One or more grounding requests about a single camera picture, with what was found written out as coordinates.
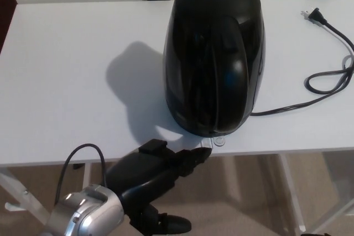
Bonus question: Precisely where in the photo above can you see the white hook on table leg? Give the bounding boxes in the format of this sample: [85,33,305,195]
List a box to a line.
[4,202,25,212]

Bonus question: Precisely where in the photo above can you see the white metal table leg frame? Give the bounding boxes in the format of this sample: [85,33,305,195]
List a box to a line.
[278,153,354,236]
[0,164,92,236]

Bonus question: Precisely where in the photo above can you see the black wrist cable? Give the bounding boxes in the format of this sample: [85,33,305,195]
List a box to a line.
[54,143,109,205]

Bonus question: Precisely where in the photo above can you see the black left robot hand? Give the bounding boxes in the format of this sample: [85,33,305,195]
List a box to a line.
[106,138,213,234]

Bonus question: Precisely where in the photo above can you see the black power cord with plug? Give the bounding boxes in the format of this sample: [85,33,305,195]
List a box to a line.
[250,7,354,117]

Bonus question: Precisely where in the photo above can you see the black electric kettle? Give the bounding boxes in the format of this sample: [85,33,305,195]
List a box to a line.
[162,0,266,138]

